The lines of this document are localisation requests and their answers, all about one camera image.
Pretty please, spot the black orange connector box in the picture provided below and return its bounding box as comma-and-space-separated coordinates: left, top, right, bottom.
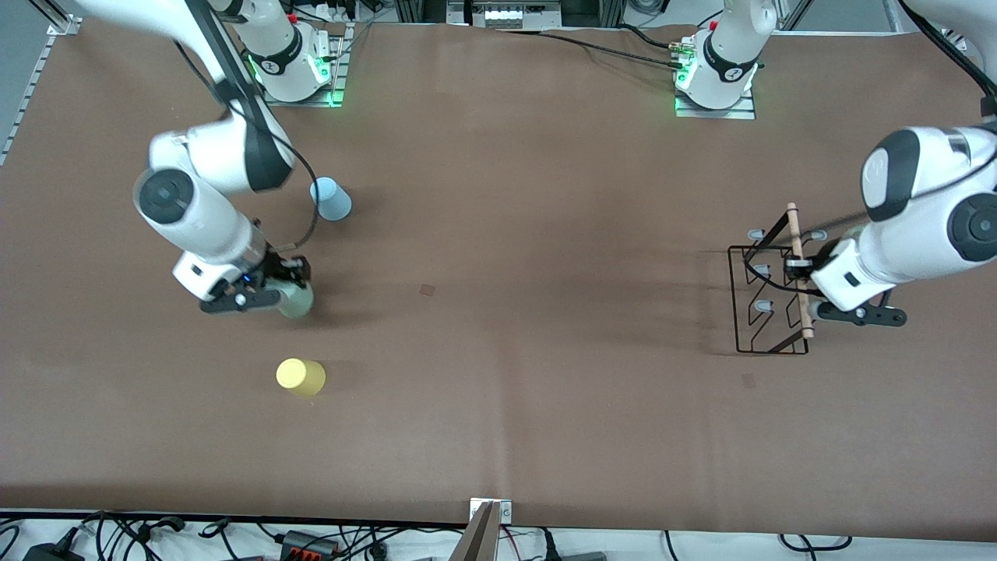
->
280, 530, 340, 559

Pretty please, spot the brown table cover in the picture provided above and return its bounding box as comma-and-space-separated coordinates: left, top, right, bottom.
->
0, 17, 997, 542

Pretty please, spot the black power adapter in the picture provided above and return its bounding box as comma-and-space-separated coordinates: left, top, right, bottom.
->
23, 542, 86, 561

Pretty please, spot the yellow plastic cup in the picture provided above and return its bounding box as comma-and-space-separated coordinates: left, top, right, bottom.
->
276, 358, 327, 398

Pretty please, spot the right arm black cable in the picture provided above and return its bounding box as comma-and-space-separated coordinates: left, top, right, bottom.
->
175, 0, 320, 254

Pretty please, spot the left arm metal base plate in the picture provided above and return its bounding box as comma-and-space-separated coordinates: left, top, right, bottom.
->
675, 84, 757, 120

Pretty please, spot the white electronics box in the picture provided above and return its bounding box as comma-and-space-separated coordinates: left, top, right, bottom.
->
448, 0, 563, 30

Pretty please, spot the light blue plastic cup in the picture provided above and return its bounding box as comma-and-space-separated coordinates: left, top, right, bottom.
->
310, 177, 353, 222

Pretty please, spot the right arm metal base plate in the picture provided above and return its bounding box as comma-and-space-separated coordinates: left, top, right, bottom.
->
261, 22, 348, 108

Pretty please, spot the thin black cable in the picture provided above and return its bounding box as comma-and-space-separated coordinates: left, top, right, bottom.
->
498, 28, 686, 72

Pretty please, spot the thick black cable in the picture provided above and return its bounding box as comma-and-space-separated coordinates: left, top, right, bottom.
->
619, 23, 678, 51

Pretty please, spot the perforated aluminium rail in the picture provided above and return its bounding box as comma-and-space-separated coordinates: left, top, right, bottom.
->
0, 31, 59, 168

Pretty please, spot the pale green plastic cup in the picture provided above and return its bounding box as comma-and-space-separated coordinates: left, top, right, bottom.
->
274, 280, 315, 320

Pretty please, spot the grey angled post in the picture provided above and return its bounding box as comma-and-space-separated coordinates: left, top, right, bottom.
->
448, 503, 503, 561

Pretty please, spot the black wire cup holder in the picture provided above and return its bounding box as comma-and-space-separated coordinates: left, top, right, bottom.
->
728, 203, 830, 357

